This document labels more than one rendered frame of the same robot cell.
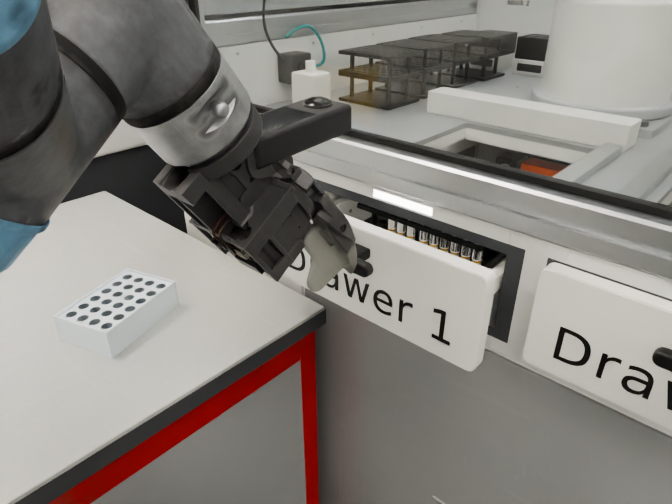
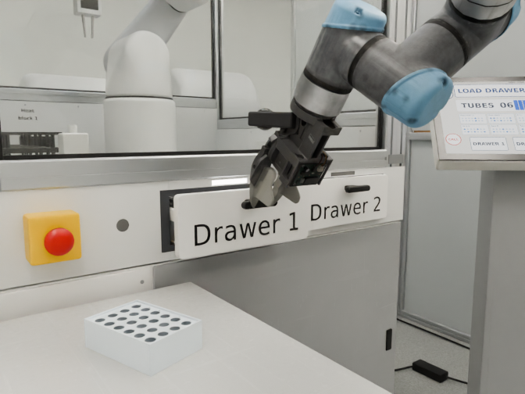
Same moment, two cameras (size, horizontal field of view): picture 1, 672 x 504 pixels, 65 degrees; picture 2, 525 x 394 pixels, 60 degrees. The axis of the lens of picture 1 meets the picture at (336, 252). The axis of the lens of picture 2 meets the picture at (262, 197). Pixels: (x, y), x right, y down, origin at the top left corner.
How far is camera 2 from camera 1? 0.85 m
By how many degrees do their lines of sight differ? 76
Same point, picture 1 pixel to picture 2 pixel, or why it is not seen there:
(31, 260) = not seen: outside the picture
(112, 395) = (252, 345)
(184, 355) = (217, 321)
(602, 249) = not seen: hidden behind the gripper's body
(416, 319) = (281, 226)
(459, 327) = (301, 216)
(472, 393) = (276, 274)
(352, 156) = (198, 163)
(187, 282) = not seen: hidden behind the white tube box
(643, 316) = (331, 184)
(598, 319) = (320, 193)
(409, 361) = (242, 284)
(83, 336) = (179, 344)
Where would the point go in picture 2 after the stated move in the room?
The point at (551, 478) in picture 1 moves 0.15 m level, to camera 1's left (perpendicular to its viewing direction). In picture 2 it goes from (312, 290) to (305, 315)
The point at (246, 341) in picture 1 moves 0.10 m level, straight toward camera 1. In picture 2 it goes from (214, 302) to (276, 302)
